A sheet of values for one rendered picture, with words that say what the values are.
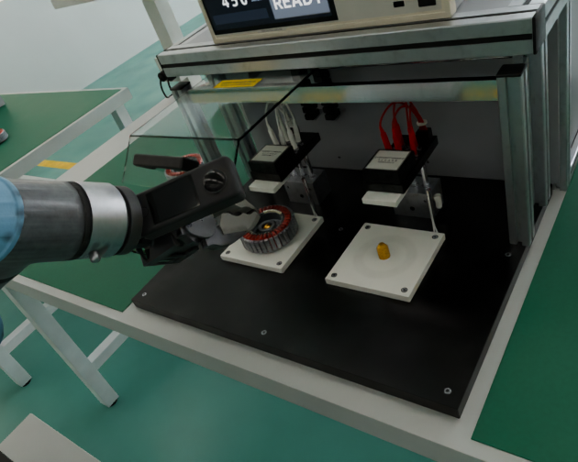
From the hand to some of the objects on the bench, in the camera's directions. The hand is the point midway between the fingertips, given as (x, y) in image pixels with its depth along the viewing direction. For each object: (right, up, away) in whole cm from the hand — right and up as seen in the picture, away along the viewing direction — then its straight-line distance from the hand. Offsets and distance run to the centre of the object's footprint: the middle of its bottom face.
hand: (255, 212), depth 68 cm
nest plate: (+20, -8, +20) cm, 30 cm away
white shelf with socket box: (-30, +41, +115) cm, 126 cm away
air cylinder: (+28, +2, +28) cm, 40 cm away
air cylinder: (+9, +5, +42) cm, 44 cm away
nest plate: (+1, -4, +34) cm, 35 cm away
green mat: (+75, -2, +3) cm, 75 cm away
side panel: (+58, +14, +32) cm, 68 cm away
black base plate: (+12, -7, +29) cm, 32 cm away
